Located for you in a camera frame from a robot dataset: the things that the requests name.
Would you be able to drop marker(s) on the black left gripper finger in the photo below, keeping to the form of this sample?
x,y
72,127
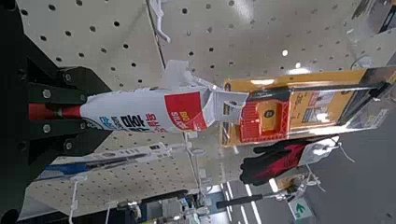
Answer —
x,y
62,90
62,137

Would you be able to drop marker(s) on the white glue tube red cap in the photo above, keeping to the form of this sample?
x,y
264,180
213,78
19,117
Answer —
x,y
130,109

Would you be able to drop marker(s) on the white glue tube hook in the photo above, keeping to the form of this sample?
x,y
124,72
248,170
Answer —
x,y
180,74

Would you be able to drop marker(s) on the large beige pegboard panel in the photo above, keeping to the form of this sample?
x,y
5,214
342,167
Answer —
x,y
93,40

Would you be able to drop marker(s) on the white long pegboard hook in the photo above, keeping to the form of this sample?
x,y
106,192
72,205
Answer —
x,y
74,199

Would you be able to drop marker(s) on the white scissors packaging card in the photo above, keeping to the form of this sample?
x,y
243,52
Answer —
x,y
134,152

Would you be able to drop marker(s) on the white plastic pegboard hook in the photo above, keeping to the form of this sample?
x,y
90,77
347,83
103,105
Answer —
x,y
160,21

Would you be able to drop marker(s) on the clear plastic pegboard hook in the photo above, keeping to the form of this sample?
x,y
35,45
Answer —
x,y
194,161

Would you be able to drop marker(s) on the black rod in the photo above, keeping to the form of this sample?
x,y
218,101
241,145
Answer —
x,y
239,200

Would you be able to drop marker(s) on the red tool on yellow card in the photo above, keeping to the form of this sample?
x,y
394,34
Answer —
x,y
264,119

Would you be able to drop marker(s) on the beige pegboard panel with tools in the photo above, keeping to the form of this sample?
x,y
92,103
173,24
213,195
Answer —
x,y
264,37

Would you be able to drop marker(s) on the black and red work gloves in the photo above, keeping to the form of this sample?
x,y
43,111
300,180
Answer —
x,y
274,161

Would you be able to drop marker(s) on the green arrow sign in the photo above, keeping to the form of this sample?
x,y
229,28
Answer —
x,y
299,207

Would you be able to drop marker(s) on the white round hook base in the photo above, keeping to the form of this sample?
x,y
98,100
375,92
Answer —
x,y
361,63

